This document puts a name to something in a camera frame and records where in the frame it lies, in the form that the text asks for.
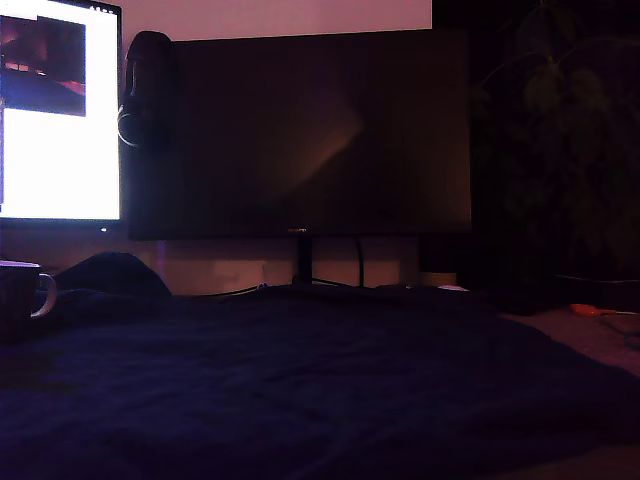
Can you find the orange handled tool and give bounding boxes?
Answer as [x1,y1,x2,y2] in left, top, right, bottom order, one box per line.
[568,302,639,318]

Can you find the blue cloth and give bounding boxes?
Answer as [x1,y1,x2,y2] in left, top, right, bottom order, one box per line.
[0,250,640,480]

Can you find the lit computer monitor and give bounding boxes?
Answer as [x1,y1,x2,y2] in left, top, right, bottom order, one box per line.
[0,0,124,234]

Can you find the black monitor cable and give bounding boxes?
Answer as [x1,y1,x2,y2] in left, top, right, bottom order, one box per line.
[354,236,367,288]

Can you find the pale round container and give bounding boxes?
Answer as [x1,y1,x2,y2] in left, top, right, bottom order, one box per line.
[418,270,458,288]

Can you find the black headphones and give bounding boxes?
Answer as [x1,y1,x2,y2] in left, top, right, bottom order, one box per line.
[116,29,174,152]

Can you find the dark mug with pale handle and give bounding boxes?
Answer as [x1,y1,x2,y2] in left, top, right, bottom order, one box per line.
[0,259,59,347]

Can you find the dark computer monitor on stand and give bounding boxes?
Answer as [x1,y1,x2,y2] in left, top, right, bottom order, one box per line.
[126,27,474,290]

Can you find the thin dark cable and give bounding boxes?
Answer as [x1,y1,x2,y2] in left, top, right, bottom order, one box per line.
[597,313,640,352]

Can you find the leafy house plant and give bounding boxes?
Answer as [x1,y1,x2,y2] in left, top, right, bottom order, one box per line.
[472,0,640,282]

